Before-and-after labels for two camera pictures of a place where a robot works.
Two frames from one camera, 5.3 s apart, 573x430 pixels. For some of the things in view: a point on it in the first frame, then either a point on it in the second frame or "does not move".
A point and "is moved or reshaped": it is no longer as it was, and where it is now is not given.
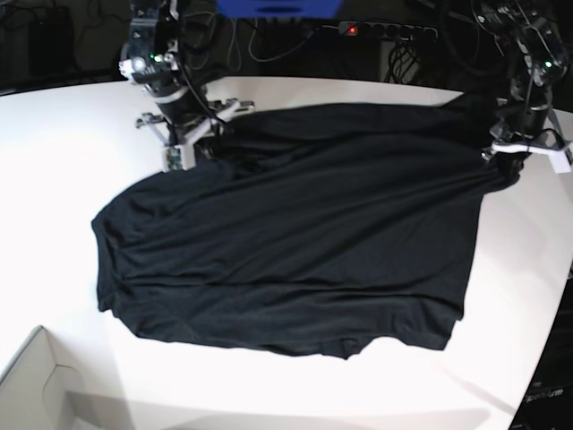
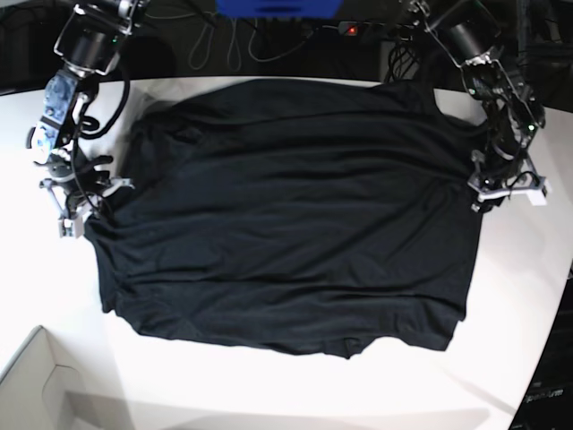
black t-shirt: x=339 y=228 is moved or reshaped
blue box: x=278 y=9 does not move
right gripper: x=550 y=142 → x=504 y=167
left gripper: x=178 y=141 → x=76 y=189
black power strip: x=388 y=30 does not move
